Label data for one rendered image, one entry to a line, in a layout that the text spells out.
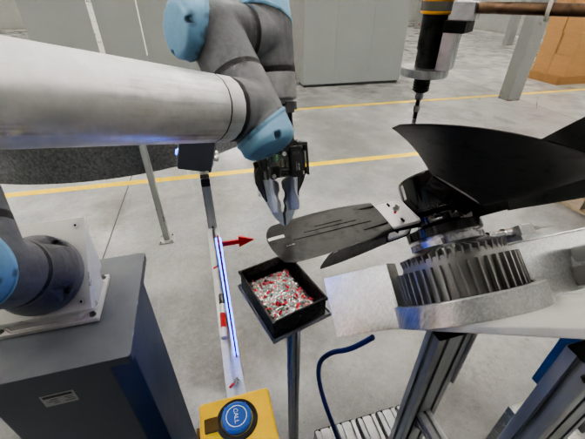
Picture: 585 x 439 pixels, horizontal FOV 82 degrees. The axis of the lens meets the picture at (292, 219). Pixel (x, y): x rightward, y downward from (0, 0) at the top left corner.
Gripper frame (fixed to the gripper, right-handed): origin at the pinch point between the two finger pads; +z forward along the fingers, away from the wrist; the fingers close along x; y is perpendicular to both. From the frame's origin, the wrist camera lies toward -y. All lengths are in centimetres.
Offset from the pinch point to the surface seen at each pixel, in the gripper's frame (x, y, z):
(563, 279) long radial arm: 51, 14, 17
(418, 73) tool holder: 20.0, 11.3, -22.2
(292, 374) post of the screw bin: 4, -26, 60
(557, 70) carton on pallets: 685, -505, -50
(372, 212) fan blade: 18.1, 0.1, 1.9
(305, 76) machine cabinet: 191, -593, -79
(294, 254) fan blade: -0.4, 8.0, 4.3
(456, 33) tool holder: 23.4, 14.9, -26.6
